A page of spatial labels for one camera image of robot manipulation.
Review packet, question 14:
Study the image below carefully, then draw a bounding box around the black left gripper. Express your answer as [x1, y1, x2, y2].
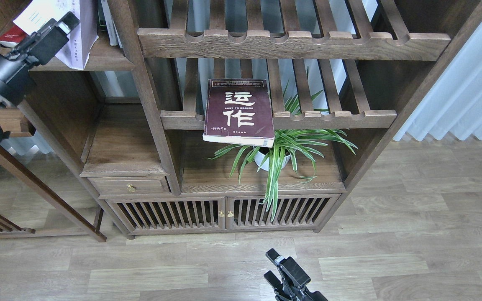
[0, 11, 80, 105]

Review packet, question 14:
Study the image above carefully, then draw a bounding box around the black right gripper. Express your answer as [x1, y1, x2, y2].
[264, 248, 327, 301]

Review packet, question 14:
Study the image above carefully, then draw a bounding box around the white book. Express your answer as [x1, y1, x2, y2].
[100, 0, 123, 47]
[13, 0, 98, 70]

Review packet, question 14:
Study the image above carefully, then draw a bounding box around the red book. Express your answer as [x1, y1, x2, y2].
[0, 25, 28, 48]

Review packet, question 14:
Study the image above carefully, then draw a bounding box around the dark brown book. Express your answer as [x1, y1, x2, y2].
[203, 79, 275, 148]

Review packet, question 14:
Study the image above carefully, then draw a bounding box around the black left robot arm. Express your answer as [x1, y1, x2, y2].
[0, 12, 80, 143]

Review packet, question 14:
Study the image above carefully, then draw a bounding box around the white upright book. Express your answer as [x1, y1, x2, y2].
[100, 0, 123, 47]

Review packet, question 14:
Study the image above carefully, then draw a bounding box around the white plant pot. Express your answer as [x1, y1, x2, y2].
[254, 147, 291, 171]

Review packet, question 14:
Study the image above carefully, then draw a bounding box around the green spider plant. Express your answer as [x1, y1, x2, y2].
[206, 67, 358, 221]

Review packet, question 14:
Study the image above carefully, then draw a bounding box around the dark wooden bookshelf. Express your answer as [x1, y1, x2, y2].
[21, 0, 482, 239]

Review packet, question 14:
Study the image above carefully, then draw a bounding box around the brass drawer knob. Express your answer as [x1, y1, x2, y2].
[126, 183, 136, 193]

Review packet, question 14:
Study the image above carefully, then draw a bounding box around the white curtain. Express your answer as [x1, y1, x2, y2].
[393, 23, 482, 141]

